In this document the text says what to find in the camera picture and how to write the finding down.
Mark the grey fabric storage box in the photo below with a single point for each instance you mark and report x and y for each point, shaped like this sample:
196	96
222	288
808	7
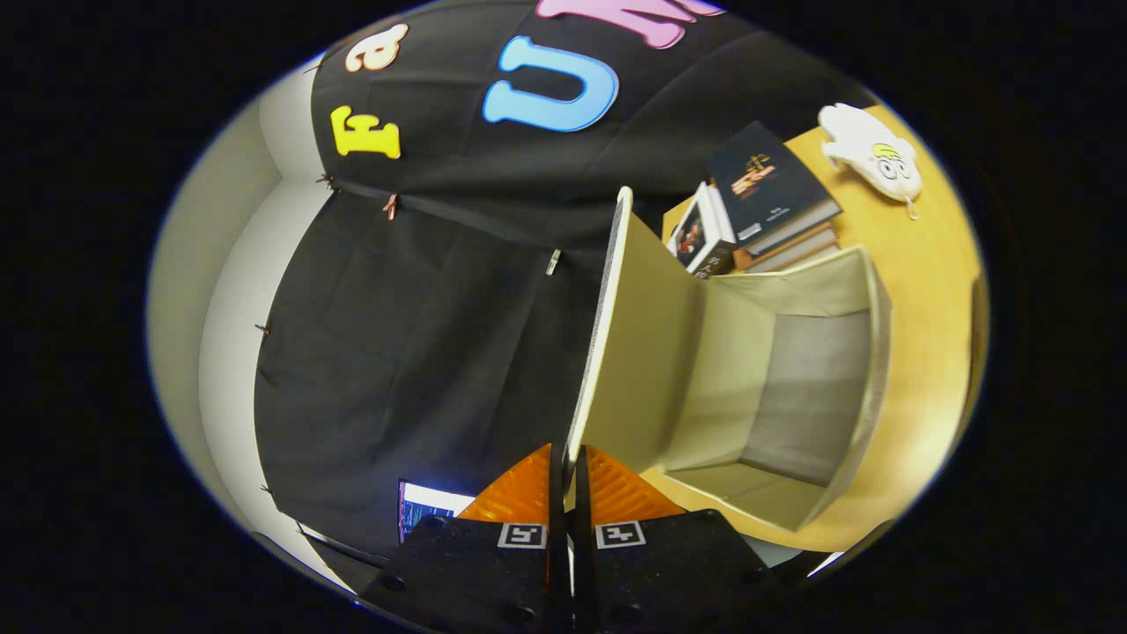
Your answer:
792	396

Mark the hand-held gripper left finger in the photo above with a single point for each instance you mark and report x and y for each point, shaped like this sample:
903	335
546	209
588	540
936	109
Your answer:
475	572

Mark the pink clip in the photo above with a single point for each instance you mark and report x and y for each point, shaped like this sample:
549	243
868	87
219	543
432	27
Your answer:
390	208

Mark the silver clip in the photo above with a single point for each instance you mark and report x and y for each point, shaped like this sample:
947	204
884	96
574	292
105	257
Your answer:
553	262

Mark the brown-edged book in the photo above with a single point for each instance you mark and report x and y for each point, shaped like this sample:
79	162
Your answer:
792	248

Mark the white box-shaped book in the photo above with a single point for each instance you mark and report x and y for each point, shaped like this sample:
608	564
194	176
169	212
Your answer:
700	238

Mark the black backdrop cloth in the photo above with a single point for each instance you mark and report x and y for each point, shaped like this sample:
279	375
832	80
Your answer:
396	335

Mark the white plush toy with eyes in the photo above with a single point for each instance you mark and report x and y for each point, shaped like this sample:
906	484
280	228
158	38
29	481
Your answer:
867	150

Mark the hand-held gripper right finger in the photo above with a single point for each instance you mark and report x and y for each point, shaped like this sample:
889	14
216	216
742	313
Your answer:
669	572

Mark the dark blue hardcover book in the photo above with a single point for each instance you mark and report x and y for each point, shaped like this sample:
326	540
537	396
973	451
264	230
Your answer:
766	180

